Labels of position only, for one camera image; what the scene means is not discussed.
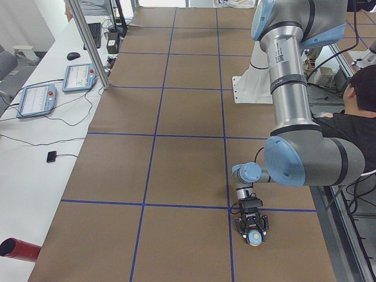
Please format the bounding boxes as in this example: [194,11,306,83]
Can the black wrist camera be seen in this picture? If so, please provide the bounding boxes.
[238,198,263,215]

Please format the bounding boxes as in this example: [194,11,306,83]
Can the small black puck device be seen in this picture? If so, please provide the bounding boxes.
[46,150,57,163]

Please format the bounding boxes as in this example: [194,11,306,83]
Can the near blue teach pendant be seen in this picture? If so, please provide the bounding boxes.
[16,84,57,119]

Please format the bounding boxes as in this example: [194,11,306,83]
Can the far blue teach pendant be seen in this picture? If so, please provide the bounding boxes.
[62,63,98,93]

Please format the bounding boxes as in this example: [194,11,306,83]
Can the person in black shirt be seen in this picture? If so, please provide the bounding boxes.
[315,65,375,173]

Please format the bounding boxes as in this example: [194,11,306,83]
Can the black box with label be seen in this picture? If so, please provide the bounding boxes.
[106,32,120,54]

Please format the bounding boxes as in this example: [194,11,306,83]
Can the blue teach pendant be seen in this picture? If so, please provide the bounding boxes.
[62,63,98,93]
[16,84,57,119]

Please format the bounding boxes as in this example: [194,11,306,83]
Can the black keyboard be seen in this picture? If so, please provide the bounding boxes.
[88,22,102,49]

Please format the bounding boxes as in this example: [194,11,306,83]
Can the aluminium frame post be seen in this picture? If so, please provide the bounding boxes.
[68,0,110,90]

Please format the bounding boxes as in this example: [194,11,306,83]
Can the black monitor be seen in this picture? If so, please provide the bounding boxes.
[109,0,128,38]

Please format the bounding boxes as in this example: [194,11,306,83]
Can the black computer mouse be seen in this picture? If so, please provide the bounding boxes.
[66,52,80,61]

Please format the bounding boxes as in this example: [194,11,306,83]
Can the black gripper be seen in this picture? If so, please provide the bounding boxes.
[234,213,269,242]

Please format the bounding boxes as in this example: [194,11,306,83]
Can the red cylinder tube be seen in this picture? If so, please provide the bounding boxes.
[1,238,41,263]

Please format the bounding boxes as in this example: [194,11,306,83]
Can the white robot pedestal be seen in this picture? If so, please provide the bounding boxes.
[232,41,273,104]

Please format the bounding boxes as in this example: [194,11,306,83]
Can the blue bell with cream button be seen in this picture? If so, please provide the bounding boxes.
[247,229,262,246]

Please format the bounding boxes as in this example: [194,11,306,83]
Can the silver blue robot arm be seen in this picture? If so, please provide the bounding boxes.
[232,1,365,246]

